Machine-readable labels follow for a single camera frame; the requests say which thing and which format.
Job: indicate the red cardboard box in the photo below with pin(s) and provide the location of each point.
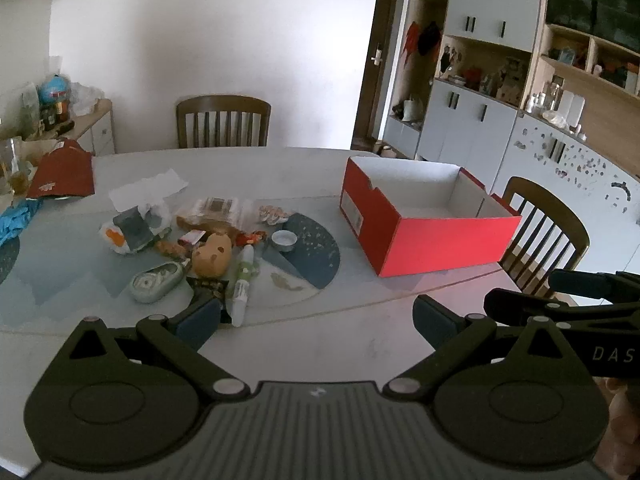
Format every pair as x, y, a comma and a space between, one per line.
440, 245

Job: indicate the brown door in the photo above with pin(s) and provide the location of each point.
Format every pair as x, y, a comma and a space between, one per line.
377, 90

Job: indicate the blue globe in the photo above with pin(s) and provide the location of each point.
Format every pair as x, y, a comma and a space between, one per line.
54, 89

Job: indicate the clear bag of bread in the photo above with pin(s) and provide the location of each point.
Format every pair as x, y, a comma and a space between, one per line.
215, 210

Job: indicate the dark jars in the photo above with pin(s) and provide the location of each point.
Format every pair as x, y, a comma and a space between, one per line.
55, 115

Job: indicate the white wooden wall cabinet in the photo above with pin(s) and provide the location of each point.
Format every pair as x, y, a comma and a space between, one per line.
480, 110

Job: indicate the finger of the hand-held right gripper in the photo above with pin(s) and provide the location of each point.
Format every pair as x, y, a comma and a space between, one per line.
590, 286
530, 307

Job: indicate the small white cup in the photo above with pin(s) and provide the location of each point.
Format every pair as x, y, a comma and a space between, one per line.
284, 241

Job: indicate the black hanging bag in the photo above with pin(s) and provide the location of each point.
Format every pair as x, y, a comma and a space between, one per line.
430, 37

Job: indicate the white green tube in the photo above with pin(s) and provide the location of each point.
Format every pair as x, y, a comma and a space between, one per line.
243, 280

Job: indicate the wooden slat-back chair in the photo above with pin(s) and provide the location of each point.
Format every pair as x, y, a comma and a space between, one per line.
545, 195
222, 105

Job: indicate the red paper bag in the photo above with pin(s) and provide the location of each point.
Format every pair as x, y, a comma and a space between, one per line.
65, 172

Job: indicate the white bag in cubby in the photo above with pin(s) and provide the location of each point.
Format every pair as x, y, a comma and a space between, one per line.
414, 110

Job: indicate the black snack packet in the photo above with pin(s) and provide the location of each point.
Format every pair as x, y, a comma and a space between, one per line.
212, 287

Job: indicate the beige slippers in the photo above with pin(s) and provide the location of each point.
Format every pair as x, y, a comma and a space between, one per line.
385, 150

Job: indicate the brown snack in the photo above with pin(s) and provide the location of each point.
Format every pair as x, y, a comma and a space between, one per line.
172, 250

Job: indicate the white paper sheet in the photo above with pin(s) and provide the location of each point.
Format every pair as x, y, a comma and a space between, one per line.
145, 187

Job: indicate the white canisters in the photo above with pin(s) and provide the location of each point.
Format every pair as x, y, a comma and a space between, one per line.
572, 107

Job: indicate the red hanging cloth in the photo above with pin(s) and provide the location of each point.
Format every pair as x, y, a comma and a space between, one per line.
411, 40

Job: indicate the person's right hand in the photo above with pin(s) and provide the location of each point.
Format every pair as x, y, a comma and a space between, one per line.
625, 410

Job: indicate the dark round placemat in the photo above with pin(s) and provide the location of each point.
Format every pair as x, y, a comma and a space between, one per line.
7, 260
315, 255

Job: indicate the orange candy wrapper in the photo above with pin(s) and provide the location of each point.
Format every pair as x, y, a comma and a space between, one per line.
250, 237

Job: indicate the small red packet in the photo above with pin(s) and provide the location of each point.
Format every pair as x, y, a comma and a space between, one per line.
192, 237

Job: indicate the glass jar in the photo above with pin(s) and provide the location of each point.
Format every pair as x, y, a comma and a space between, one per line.
12, 170

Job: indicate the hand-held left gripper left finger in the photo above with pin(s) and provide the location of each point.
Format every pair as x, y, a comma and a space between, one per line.
200, 320

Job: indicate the blue cloth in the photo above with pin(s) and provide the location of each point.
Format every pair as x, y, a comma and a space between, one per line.
17, 220

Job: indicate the clear plastic bag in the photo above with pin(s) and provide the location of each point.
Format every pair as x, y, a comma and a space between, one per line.
85, 97

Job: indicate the tan spotted toy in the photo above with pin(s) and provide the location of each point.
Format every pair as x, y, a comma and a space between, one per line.
212, 255

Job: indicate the pink white wrapped snack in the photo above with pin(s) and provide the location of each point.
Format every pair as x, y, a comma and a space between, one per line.
272, 215

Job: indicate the wooden sideboard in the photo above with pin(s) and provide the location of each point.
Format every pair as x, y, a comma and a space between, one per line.
97, 135

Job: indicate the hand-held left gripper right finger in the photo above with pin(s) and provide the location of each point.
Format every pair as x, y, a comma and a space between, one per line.
432, 322

